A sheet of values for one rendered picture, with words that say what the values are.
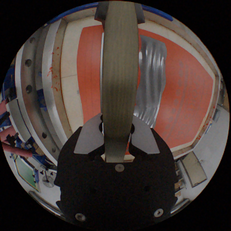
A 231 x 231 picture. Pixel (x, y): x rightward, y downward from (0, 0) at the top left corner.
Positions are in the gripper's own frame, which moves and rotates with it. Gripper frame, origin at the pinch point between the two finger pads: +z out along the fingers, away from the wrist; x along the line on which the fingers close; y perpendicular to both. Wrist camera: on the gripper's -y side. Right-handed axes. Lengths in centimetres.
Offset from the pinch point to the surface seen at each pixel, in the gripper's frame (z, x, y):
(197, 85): 5.3, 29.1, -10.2
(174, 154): 3.4, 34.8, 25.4
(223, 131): -12, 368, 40
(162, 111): 5.3, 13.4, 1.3
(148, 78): 4.9, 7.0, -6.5
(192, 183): -90, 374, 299
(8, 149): -16, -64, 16
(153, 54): 4.7, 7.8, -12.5
